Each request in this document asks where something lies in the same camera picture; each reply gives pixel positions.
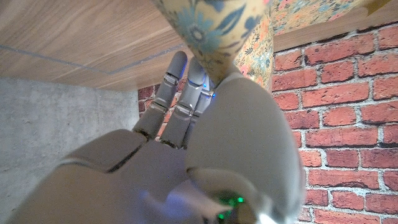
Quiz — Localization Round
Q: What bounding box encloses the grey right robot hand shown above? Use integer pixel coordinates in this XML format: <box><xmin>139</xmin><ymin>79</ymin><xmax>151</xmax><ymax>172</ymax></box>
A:
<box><xmin>6</xmin><ymin>50</ymin><xmax>307</xmax><ymax>224</ymax></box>

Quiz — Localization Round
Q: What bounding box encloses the tan cloth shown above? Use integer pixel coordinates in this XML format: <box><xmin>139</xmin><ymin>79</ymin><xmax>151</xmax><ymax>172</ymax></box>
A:
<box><xmin>152</xmin><ymin>0</ymin><xmax>392</xmax><ymax>91</ymax></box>

